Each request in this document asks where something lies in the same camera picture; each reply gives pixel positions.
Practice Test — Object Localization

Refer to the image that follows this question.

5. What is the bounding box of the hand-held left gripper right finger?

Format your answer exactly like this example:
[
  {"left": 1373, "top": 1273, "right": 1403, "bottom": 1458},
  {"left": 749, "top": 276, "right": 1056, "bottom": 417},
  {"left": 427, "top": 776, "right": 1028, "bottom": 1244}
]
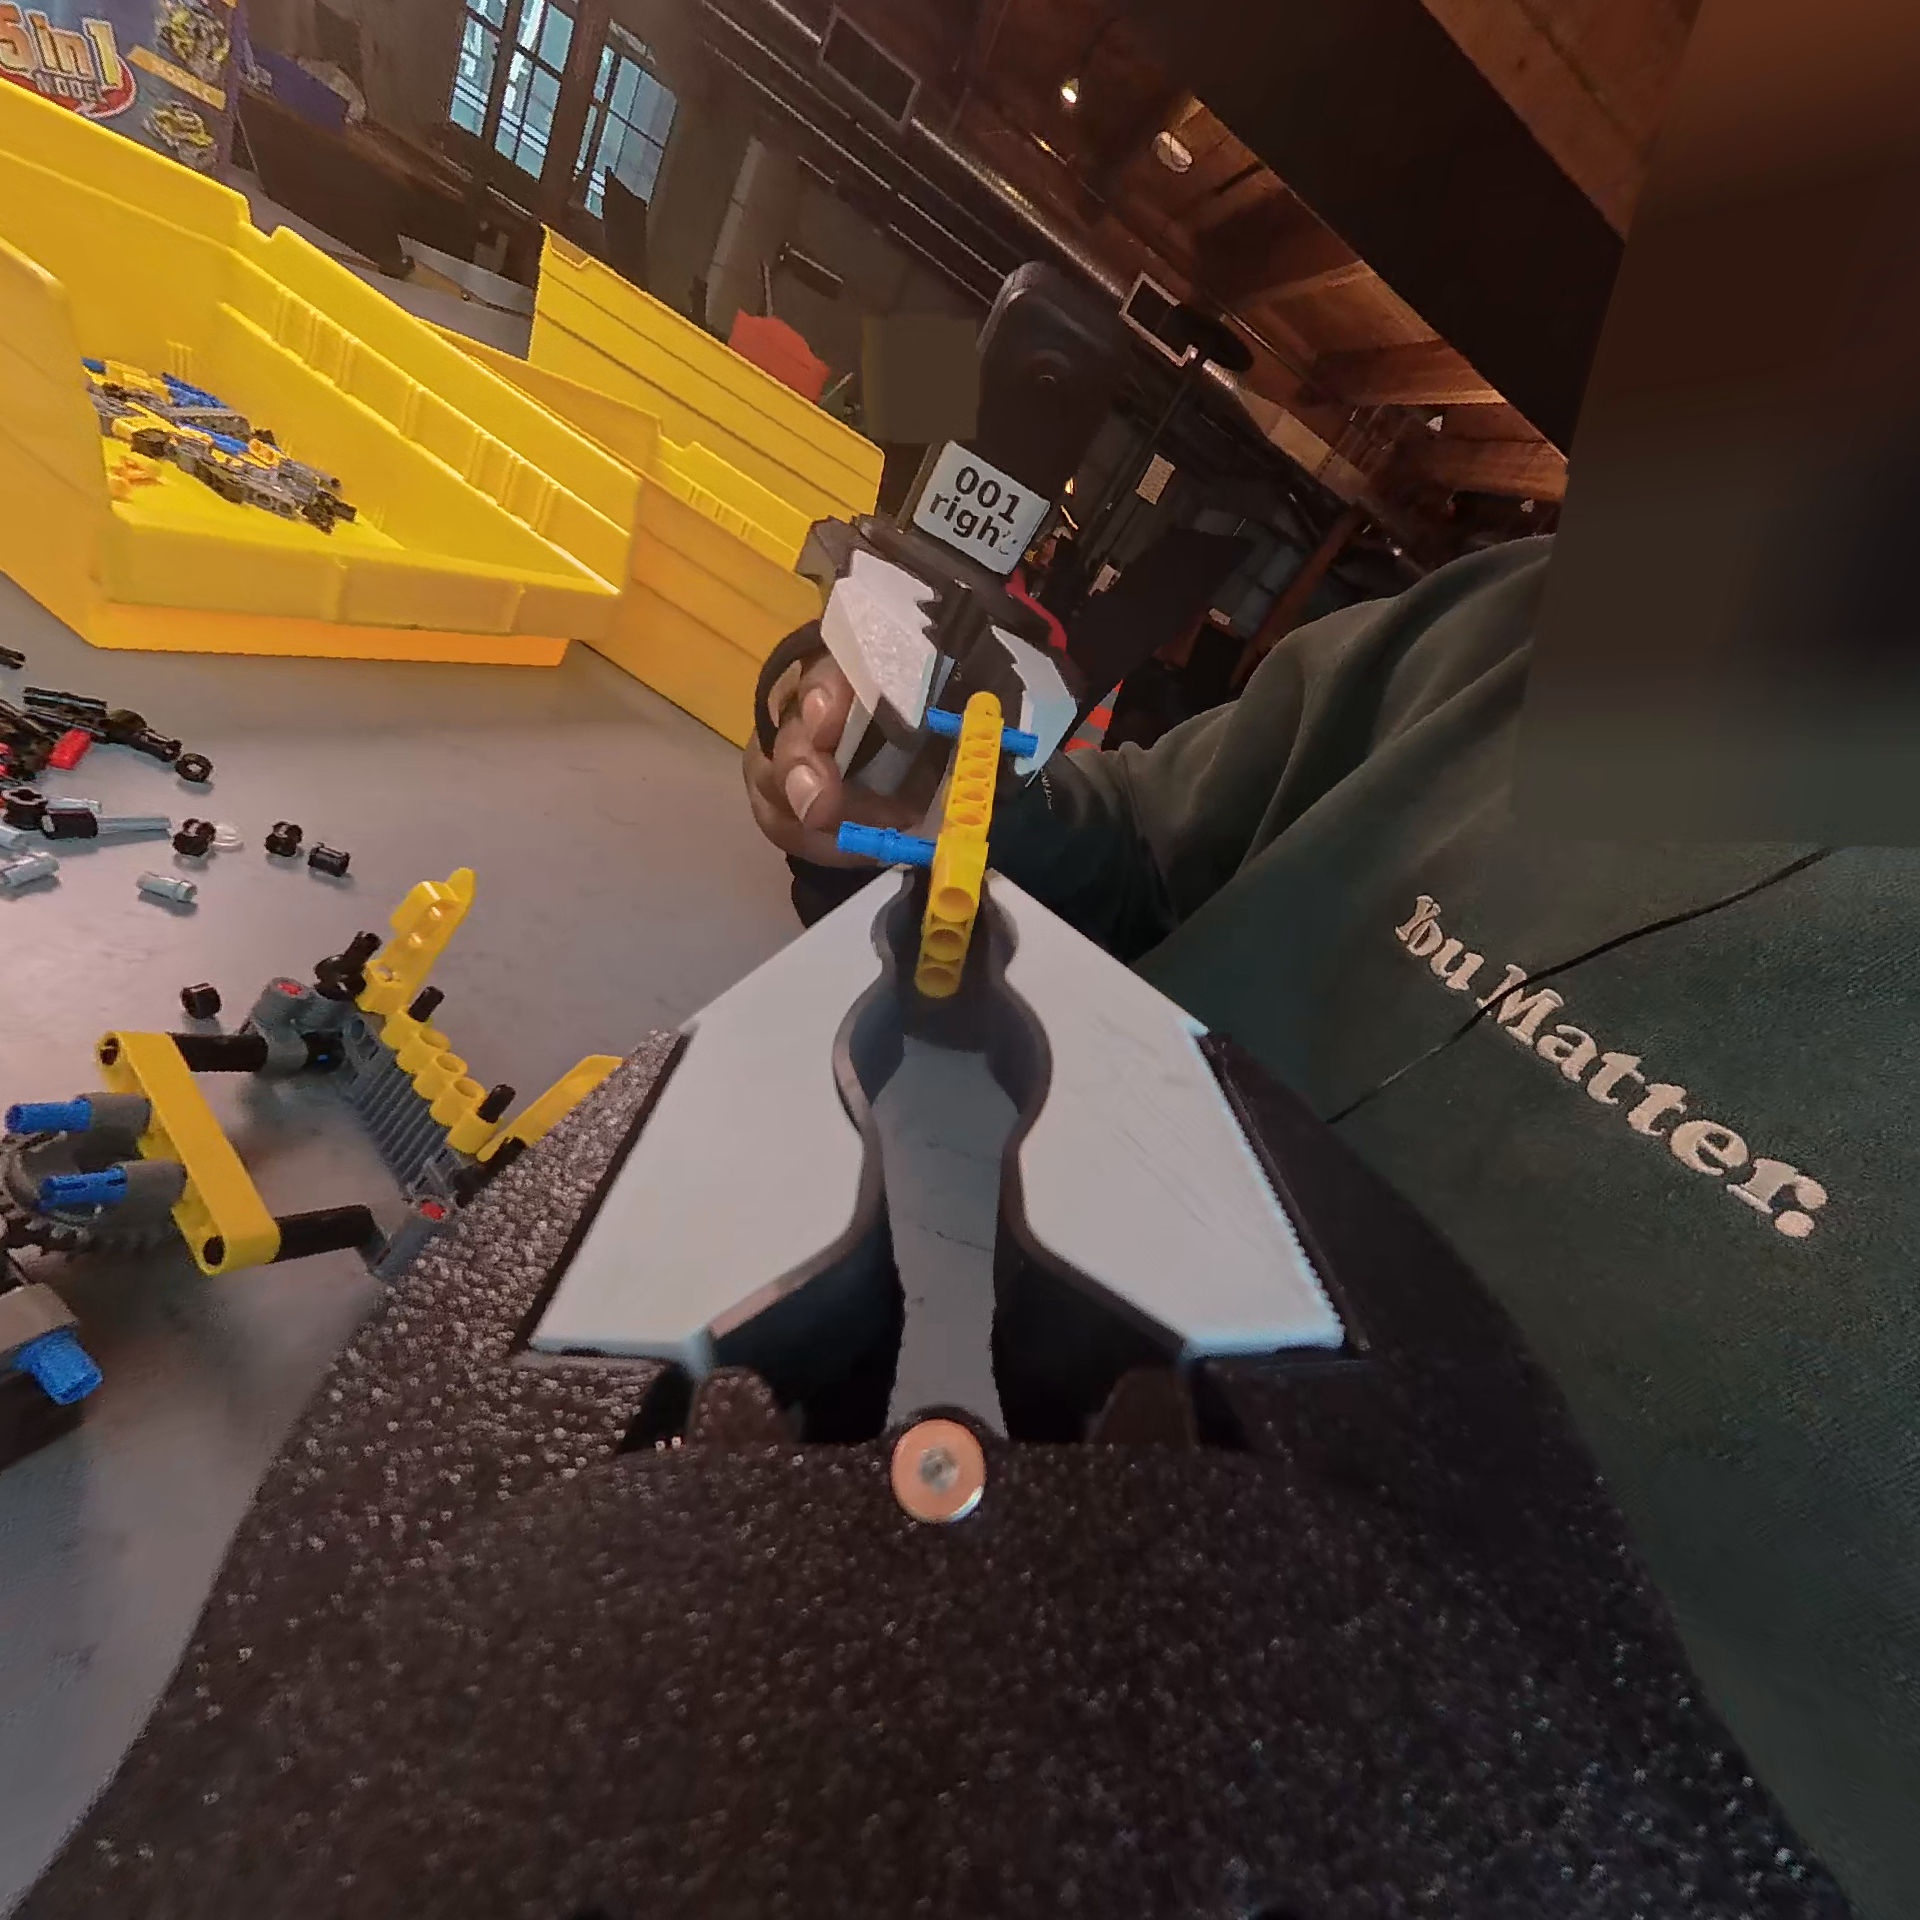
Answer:
[{"left": 977, "top": 872, "right": 1346, "bottom": 1446}]

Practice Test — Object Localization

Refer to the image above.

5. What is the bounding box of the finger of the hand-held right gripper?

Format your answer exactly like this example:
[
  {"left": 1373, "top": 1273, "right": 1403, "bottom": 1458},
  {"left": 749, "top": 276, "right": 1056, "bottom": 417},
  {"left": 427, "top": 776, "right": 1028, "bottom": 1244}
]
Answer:
[
  {"left": 822, "top": 544, "right": 962, "bottom": 794},
  {"left": 989, "top": 623, "right": 1078, "bottom": 782}
]

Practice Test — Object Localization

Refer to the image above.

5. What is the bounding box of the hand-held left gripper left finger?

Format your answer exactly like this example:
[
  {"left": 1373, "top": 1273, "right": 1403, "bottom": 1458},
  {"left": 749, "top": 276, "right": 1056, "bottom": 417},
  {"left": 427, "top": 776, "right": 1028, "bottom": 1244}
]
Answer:
[{"left": 528, "top": 872, "right": 921, "bottom": 1446}]

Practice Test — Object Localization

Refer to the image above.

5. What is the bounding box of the yellow lego panel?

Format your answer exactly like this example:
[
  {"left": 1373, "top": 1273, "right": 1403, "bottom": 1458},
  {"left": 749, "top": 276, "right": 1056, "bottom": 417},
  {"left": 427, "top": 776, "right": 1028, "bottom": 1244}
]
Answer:
[{"left": 914, "top": 690, "right": 1003, "bottom": 1002}]

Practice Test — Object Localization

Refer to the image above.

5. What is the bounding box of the grey yellow lego rack assembly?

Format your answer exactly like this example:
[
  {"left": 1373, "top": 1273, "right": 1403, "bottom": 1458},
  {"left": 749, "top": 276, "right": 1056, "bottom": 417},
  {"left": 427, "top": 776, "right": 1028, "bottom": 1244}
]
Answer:
[{"left": 241, "top": 866, "right": 624, "bottom": 1284}]

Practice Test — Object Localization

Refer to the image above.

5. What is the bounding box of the yellow lego beam with black pins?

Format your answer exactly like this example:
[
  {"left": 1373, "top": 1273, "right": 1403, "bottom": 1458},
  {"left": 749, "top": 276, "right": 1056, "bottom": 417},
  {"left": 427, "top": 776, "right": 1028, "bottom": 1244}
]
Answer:
[{"left": 93, "top": 1026, "right": 385, "bottom": 1278}]

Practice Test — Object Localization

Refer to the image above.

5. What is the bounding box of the grey lego gear with blue pins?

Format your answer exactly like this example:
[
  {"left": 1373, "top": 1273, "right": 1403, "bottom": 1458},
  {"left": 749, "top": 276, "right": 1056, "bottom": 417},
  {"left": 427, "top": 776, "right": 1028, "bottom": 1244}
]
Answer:
[{"left": 0, "top": 1095, "right": 182, "bottom": 1278}]

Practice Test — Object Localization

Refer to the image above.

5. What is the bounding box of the person's right forearm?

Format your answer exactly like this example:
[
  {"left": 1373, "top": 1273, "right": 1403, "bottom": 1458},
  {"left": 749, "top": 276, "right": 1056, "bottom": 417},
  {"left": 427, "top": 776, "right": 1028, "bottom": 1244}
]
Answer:
[{"left": 982, "top": 532, "right": 1562, "bottom": 969}]

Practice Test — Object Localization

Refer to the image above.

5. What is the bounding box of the heap of mixed lego pieces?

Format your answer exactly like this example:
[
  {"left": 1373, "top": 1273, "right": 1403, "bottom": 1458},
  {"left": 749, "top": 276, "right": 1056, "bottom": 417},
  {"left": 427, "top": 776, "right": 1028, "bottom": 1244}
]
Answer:
[{"left": 82, "top": 358, "right": 362, "bottom": 536}]

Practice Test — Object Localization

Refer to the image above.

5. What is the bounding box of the large yellow black lego model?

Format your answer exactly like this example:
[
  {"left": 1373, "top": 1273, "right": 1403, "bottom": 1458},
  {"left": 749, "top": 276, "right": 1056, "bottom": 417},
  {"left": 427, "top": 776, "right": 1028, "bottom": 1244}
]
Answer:
[{"left": 0, "top": 1247, "right": 108, "bottom": 1465}]

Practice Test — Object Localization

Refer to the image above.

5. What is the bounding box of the pile of small lego pins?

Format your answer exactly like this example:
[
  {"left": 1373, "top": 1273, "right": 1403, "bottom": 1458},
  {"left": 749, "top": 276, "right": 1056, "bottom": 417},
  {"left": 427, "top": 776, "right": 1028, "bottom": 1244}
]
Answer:
[{"left": 0, "top": 644, "right": 354, "bottom": 911}]

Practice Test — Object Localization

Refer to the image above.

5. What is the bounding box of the person's right hand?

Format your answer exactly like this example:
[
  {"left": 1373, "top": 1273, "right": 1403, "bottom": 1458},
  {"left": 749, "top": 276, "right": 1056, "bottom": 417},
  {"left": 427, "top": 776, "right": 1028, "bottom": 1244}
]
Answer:
[{"left": 744, "top": 667, "right": 914, "bottom": 866}]

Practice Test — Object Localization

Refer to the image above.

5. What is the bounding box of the yellow plastic storage bin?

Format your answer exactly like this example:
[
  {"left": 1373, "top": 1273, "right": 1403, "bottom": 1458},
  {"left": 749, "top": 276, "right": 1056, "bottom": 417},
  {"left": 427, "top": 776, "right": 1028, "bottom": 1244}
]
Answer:
[
  {"left": 0, "top": 76, "right": 662, "bottom": 670},
  {"left": 435, "top": 323, "right": 829, "bottom": 748},
  {"left": 528, "top": 225, "right": 888, "bottom": 519}
]

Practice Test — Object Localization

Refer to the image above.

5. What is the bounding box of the paned window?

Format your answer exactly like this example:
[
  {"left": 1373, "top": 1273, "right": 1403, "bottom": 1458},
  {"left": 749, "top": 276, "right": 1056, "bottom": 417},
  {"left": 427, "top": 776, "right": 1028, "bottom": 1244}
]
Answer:
[{"left": 451, "top": 0, "right": 676, "bottom": 220}]

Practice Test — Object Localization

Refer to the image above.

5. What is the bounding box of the robot print cardboard box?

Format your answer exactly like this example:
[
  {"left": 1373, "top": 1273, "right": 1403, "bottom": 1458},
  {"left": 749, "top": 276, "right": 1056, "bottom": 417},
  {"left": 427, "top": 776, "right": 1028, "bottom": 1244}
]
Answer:
[{"left": 113, "top": 0, "right": 249, "bottom": 168}]

